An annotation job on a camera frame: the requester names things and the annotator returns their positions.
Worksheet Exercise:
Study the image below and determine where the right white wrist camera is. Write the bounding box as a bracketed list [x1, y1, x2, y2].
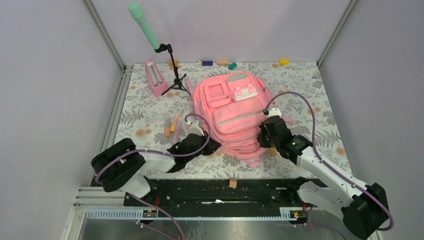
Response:
[263, 107, 282, 119]

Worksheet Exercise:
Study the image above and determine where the long tan wooden block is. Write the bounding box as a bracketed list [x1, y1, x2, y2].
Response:
[216, 59, 231, 66]

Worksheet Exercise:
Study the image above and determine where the teal toy block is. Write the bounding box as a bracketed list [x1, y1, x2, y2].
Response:
[228, 62, 237, 70]

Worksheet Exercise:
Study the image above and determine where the tan wooden block rear left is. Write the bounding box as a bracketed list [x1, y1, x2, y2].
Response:
[168, 59, 179, 67]

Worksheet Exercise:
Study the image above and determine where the yellow toy block rear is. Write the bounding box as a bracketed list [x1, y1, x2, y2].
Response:
[279, 59, 290, 66]

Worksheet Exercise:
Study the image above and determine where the wooden block on base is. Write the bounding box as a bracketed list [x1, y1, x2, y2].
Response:
[228, 177, 238, 189]

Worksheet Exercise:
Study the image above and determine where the grey slotted cable duct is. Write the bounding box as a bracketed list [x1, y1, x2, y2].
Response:
[85, 207, 309, 222]

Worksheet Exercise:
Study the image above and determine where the tan block near backpack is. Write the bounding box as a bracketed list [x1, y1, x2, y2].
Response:
[268, 147, 278, 157]

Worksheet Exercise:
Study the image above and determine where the mint green microphone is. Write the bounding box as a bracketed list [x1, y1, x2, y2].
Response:
[128, 2, 161, 52]

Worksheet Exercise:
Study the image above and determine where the purple toy block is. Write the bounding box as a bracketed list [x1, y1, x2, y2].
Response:
[201, 60, 214, 67]

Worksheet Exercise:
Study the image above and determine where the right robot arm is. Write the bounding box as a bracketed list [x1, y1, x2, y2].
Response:
[258, 114, 392, 240]

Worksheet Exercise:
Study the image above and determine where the pink metronome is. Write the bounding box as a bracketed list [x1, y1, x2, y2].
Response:
[144, 59, 169, 97]

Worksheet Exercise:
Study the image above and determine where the pink school backpack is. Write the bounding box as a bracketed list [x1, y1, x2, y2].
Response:
[191, 72, 274, 168]

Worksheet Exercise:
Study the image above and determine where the black microphone tripod stand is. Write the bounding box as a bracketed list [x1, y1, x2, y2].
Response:
[154, 43, 192, 97]

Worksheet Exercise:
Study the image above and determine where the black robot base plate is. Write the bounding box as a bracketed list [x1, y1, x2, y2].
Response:
[143, 178, 306, 218]

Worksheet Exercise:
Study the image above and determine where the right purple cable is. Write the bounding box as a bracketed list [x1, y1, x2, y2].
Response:
[263, 91, 395, 232]

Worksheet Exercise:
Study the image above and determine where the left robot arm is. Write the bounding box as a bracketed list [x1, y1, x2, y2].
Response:
[90, 133, 221, 206]

